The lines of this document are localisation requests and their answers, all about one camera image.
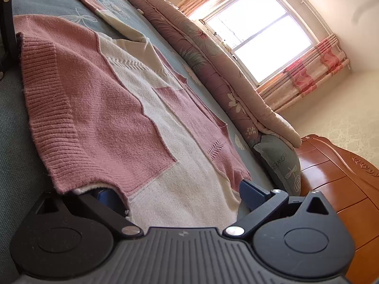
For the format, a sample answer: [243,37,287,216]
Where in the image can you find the pink floral quilt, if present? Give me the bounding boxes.
[108,0,302,150]

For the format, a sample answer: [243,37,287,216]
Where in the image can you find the wooden headboard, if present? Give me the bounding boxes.
[296,134,379,284]

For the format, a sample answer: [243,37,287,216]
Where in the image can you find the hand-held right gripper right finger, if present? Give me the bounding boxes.
[223,179,330,241]

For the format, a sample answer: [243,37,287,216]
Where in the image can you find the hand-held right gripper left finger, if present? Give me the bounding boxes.
[36,189,144,241]

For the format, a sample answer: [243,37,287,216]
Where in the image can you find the pink and white knit sweater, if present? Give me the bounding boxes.
[12,0,252,228]

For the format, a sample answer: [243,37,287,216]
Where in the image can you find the grey-green printed pillow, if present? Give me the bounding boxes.
[253,134,301,197]

